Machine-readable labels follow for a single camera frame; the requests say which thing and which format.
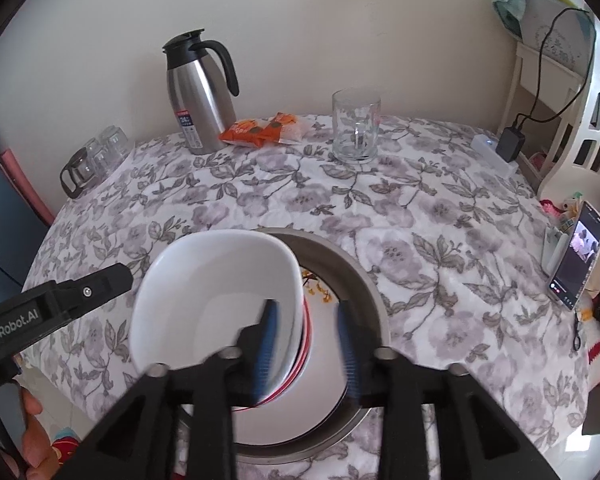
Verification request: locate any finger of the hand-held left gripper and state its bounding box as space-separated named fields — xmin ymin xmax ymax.
xmin=55 ymin=262 xmax=133 ymax=317

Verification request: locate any teal cloth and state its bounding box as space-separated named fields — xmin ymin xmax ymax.
xmin=492 ymin=0 xmax=528 ymax=41

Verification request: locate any pink trim strip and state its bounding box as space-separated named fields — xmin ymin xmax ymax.
xmin=2 ymin=149 xmax=56 ymax=226

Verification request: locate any pale phone stand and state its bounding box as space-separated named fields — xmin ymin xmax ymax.
xmin=541 ymin=220 xmax=578 ymax=276

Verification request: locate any pink toy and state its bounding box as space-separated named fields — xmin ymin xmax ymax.
xmin=540 ymin=192 xmax=583 ymax=221

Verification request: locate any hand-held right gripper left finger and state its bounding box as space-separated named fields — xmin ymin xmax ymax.
xmin=82 ymin=299 xmax=281 ymax=480

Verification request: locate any white power strip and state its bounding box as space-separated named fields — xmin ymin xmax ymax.
xmin=471 ymin=133 xmax=521 ymax=178

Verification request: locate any blue panel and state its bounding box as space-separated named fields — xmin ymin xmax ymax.
xmin=0 ymin=130 xmax=48 ymax=291

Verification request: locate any stainless steel thermos jug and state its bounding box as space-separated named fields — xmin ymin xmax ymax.
xmin=161 ymin=30 xmax=241 ymax=156

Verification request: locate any black charger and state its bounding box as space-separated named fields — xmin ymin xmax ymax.
xmin=495 ymin=127 xmax=527 ymax=163

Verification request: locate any white square bowl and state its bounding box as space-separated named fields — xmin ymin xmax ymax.
xmin=129 ymin=230 xmax=306 ymax=406

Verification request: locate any stainless steel plate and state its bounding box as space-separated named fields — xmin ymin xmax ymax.
xmin=177 ymin=227 xmax=392 ymax=466

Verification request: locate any small glass cup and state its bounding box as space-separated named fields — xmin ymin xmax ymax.
xmin=100 ymin=126 xmax=131 ymax=163
xmin=87 ymin=137 xmax=114 ymax=177

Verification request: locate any white orange snack packet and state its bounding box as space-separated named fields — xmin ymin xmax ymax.
xmin=260 ymin=112 xmax=313 ymax=145

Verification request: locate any smartphone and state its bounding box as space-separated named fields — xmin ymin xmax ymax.
xmin=547 ymin=201 xmax=600 ymax=311

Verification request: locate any small red strawberry bowl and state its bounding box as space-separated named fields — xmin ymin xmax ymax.
xmin=230 ymin=296 xmax=315 ymax=412

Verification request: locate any person's left hand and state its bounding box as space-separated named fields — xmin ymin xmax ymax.
xmin=21 ymin=389 xmax=61 ymax=480

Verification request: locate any red patterned cloth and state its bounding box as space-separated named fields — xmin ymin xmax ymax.
xmin=50 ymin=427 xmax=93 ymax=480

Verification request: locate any white carved chair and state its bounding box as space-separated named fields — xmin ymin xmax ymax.
xmin=537 ymin=7 xmax=600 ymax=206

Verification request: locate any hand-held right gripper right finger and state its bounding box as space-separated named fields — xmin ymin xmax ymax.
xmin=336 ymin=300 xmax=563 ymax=480

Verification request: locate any clear glass mug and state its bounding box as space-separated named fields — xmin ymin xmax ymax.
xmin=331 ymin=88 xmax=382 ymax=163

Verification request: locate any white plate yellow flower print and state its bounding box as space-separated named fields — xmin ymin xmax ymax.
xmin=230 ymin=265 xmax=376 ymax=446

